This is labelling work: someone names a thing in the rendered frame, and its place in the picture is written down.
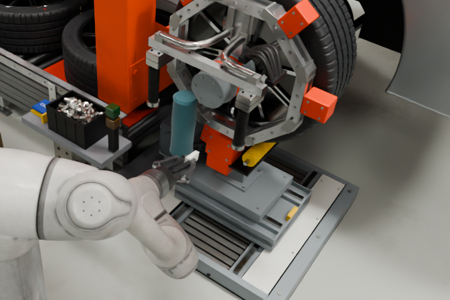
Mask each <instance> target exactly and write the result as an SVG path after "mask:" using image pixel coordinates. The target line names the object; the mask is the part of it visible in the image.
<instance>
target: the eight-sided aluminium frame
mask: <svg viewBox="0 0 450 300"><path fill-rule="evenodd" d="M214 2H219V3H221V4H223V5H226V6H231V7H234V8H236V10H239V11H241V12H243V13H244V12H246V13H249V14H251V15H252V16H253V17H256V18H259V19H261V20H264V21H266V22H267V23H268V25H269V27H270V29H271V31H272V33H273V34H274V36H275V38H276V40H277V41H278V43H279V45H280V47H281V49H282V50H283V52H284V54H285V55H286V57H287V59H288V61H289V63H290V65H291V66H292V68H293V70H294V71H295V73H296V78H295V83H294V87H293V92H292V95H291V101H290V104H289V109H288V113H287V117H285V118H282V119H279V120H277V121H274V122H271V123H268V124H265V125H263V126H260V127H257V128H255V129H254V128H252V127H249V126H248V125H247V129H246V136H245V140H244V142H245V145H246V146H251V145H255V144H257V143H261V142H263V141H267V140H269V139H273V138H275V137H279V136H281V135H285V134H289V133H291V132H293V131H295V130H296V129H297V128H298V127H299V126H300V125H301V123H302V122H303V118H304V117H305V115H303V114H301V113H300V110H301V105H302V102H303V97H304V96H305V95H306V94H307V93H308V92H309V91H310V90H311V87H312V84H313V79H314V76H315V71H316V69H317V68H316V66H315V64H314V62H313V60H312V59H311V56H310V55H309V53H308V51H307V49H306V48H305V46H304V44H303V42H302V41H301V38H300V37H299V35H298V34H297V35H296V36H294V37H293V38H291V39H289V38H288V37H287V35H286V34H285V32H284V31H283V30H282V28H281V27H280V25H279V24H278V23H277V22H278V20H279V19H280V18H281V17H282V16H283V15H284V14H286V11H285V10H284V8H283V6H282V5H279V4H277V3H276V2H272V1H269V0H193V1H192V2H191V3H189V4H187V5H186V6H185V7H183V8H181V9H180V10H178V11H176V12H175V13H174V14H173V15H171V16H170V20H169V34H171V35H174V36H175V37H178V38H180V39H183V40H187V39H188V22H189V18H191V17H193V16H194V15H195V14H197V13H199V12H200V11H202V10H203V9H205V8H206V7H208V6H210V5H211V4H213V3H214ZM167 72H168V73H169V76H170V78H172V80H173V81H174V83H175V85H176V86H177V88H178V90H179V91H180V90H189V91H192V92H193V90H192V79H193V77H192V75H191V74H190V72H189V70H188V69H187V67H186V65H185V62H182V61H181V60H178V59H177V58H174V60H172V61H170V62H169V63H168V64H167ZM196 119H197V120H198V122H200V123H201V124H203V125H205V124H206V125H208V126H209V127H211V128H212V129H214V130H216V131H218V132H220V133H222V134H224V135H226V136H228V137H230V138H232V139H233V138H234V130H235V126H236V120H235V119H233V118H231V117H229V116H227V115H225V114H223V113H221V112H219V111H217V110H214V109H212V108H208V107H206V106H204V105H203V104H201V103H200V102H199V101H198V106H197V117H196Z"/></svg>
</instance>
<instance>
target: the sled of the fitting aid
mask: <svg viewBox="0 0 450 300"><path fill-rule="evenodd" d="M311 194H312V191H311V190H309V189H307V188H306V187H304V186H302V185H300V184H298V183H296V182H294V181H292V184H291V185H290V186H289V187H288V188H287V189H286V191H285V192H284V193H283V195H282V196H281V197H280V198H279V199H278V200H277V201H276V203H275V204H274V205H273V207H272V208H271V209H270V210H269V211H268V212H267V213H266V215H265V216H264V217H263V218H262V220H261V221H260V222H257V221H255V220H253V219H252V218H249V217H248V216H246V215H244V214H242V213H240V212H239V211H237V210H235V209H234V208H231V207H230V206H228V205H226V204H224V203H223V202H221V201H219V200H217V199H216V198H213V197H212V196H210V195H208V194H207V193H205V192H203V191H201V190H199V189H198V188H196V187H194V186H192V185H190V184H188V185H185V184H184V183H182V182H180V183H179V184H176V185H175V194H174V197H176V198H178V199H179V200H181V201H183V202H185V203H187V204H188V205H190V206H191V207H193V208H195V209H197V210H199V211H200V212H202V213H204V214H205V215H207V216H209V217H211V218H213V219H214V220H216V221H218V222H219V223H221V224H223V225H225V226H226V227H228V228H230V229H231V230H233V231H235V232H237V233H239V234H240V235H242V236H243V237H245V238H247V239H249V240H251V241H253V242H254V243H256V244H258V245H259V246H261V247H263V248H265V249H266V250H268V251H270V252H272V251H273V249H274V248H275V247H276V245H277V244H278V243H279V241H280V240H281V239H282V237H283V236H284V235H285V233H286V232H287V231H288V229H289V228H290V227H291V225H292V224H293V223H294V221H296V219H297V218H298V216H299V215H300V213H302V211H303V210H304V208H305V207H306V206H307V204H308V203H309V201H310V197H311Z"/></svg>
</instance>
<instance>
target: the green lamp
mask: <svg viewBox="0 0 450 300"><path fill-rule="evenodd" d="M105 112H106V116H108V117H110V118H112V119H115V118H116V117H118V116H119V115H120V114H121V108H120V106H119V105H117V104H115V103H113V102H112V103H110V104H109V105H108V106H106V107H105Z"/></svg>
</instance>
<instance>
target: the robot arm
mask: <svg viewBox="0 0 450 300"><path fill-rule="evenodd" d="M199 153H200V152H199V151H196V150H195V151H194V152H193V153H191V154H189V155H181V157H180V158H179V157H178V156H177V155H175V156H173V157H169V158H167V159H163V160H161V161H154V162H153V166H152V169H149V170H147V171H146V172H144V173H142V174H141V175H138V176H137V177H133V178H131V179H126V178H125V177H123V176H122V175H119V174H117V173H115V172H112V171H104V170H99V169H97V168H96V167H93V166H90V165H87V164H84V163H80V162H77V161H72V160H69V159H63V158H59V157H52V156H48V155H43V154H41V153H36V152H33V151H25V150H19V149H8V148H1V147H0V300H48V299H47V294H46V285H45V280H44V271H43V266H42V257H41V252H40V243H39V240H55V241H69V240H84V239H85V240H104V239H108V238H112V237H113V236H116V235H118V234H120V233H121V232H123V231H124V230H126V231H127V232H129V233H130V234H131V235H132V236H133V237H135V238H136V239H137V240H138V241H139V242H140V243H141V246H142V248H143V250H144V252H145V254H146V255H147V256H148V257H149V259H150V260H151V262H152V263H153V264H154V265H155V266H156V267H157V268H158V269H160V270H161V271H162V272H163V273H165V274H166V275H167V276H169V277H171V278H173V279H184V278H186V277H188V276H189V275H191V274H192V273H193V272H194V271H195V269H196V267H197V265H198V254H197V251H196V248H195V246H194V244H193V242H192V241H191V240H190V238H189V236H188V235H187V233H186V232H185V230H184V229H183V228H182V227H181V226H180V225H179V224H178V223H177V222H176V221H175V219H173V218H172V217H171V216H170V215H169V213H168V212H167V211H166V209H165V208H164V207H163V204H162V203H161V199H162V198H164V197H165V196H166V195H167V194H168V191H169V190H170V189H171V188H172V187H173V186H174V185H175V184H179V183H180V182H182V183H184V184H185V185H188V184H189V181H190V177H191V176H192V174H193V172H194V170H195V166H196V164H195V163H196V161H197V160H198V156H199ZM186 171H187V173H186V174H185V175H184V177H182V178H181V176H180V175H182V174H183V173H185V172H186Z"/></svg>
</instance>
